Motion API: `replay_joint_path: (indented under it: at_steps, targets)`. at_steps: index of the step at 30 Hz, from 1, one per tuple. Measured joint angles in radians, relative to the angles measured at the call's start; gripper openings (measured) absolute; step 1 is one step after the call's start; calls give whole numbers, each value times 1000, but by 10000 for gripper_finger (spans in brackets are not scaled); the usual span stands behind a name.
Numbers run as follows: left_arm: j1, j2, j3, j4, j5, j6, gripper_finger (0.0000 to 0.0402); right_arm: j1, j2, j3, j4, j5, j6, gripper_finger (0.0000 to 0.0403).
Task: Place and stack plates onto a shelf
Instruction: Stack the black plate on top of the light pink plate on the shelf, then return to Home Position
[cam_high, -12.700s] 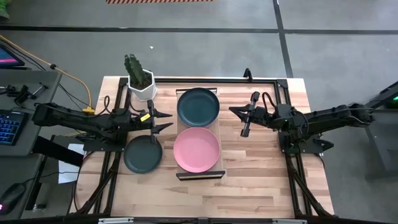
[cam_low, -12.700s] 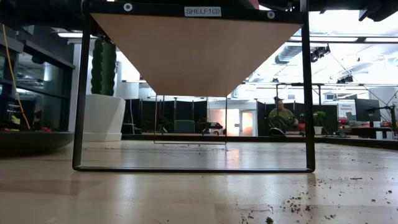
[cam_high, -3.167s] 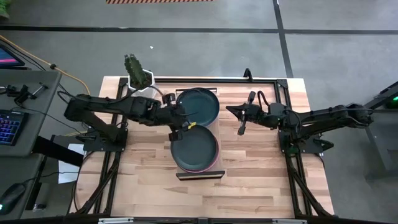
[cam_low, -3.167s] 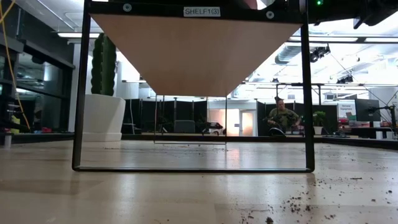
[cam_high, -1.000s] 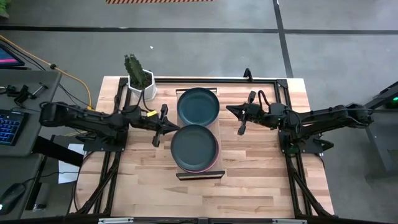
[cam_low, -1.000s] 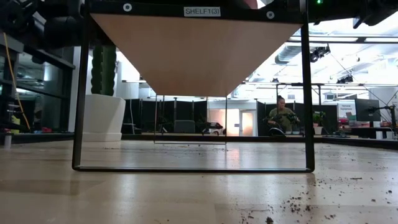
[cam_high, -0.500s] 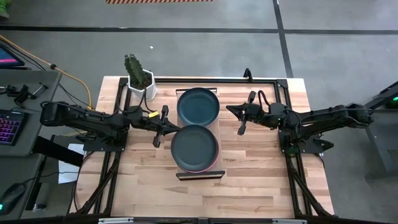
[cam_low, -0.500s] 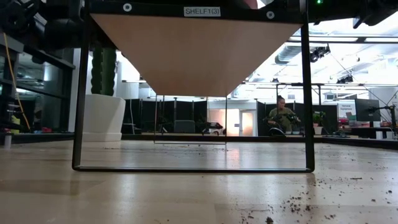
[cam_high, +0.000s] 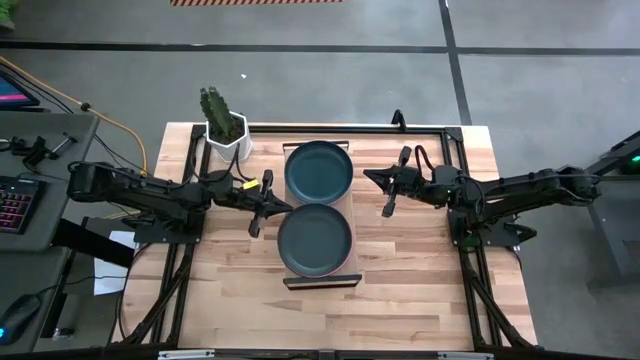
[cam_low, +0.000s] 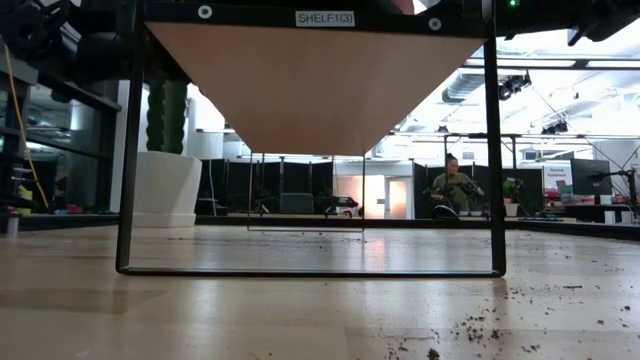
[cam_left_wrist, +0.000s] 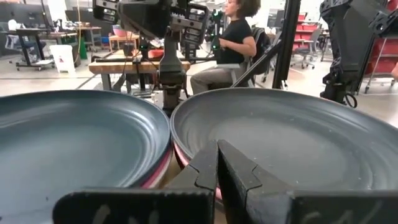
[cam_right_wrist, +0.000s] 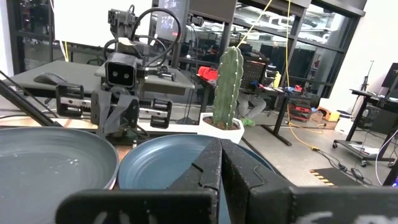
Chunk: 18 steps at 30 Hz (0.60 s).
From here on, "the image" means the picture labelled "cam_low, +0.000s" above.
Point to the white small vehicle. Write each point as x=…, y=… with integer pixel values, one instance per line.
x=342, y=207

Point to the orange lit door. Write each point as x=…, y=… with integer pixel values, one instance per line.
x=398, y=197

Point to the black shelving rack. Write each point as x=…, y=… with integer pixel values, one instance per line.
x=75, y=95

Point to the black aluminium table frame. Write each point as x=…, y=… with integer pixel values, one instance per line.
x=300, y=220

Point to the person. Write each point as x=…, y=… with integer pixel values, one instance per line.
x=452, y=182

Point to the white faceted plant pot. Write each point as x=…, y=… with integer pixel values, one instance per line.
x=167, y=190

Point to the black room partition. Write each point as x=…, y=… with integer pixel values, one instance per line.
x=532, y=185
x=295, y=177

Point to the black computer monitor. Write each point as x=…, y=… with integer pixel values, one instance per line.
x=590, y=175

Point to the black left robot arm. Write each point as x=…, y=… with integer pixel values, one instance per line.
x=35, y=30

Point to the cluttered black desk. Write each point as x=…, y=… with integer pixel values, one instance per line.
x=575, y=210

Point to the white printed sign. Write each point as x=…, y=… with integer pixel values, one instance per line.
x=557, y=177

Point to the black ceiling spotlight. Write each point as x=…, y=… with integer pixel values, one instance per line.
x=514, y=86
x=555, y=127

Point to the wooden shelf with black frame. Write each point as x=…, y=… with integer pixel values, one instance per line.
x=315, y=90

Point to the small potted plant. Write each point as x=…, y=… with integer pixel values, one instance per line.
x=512, y=192

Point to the green cactus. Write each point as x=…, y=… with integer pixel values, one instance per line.
x=167, y=120

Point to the grey chair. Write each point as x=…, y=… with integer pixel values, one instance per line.
x=296, y=204

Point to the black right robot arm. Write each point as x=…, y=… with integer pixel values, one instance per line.
x=550, y=15

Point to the white small cylinder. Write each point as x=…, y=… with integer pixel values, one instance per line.
x=12, y=226

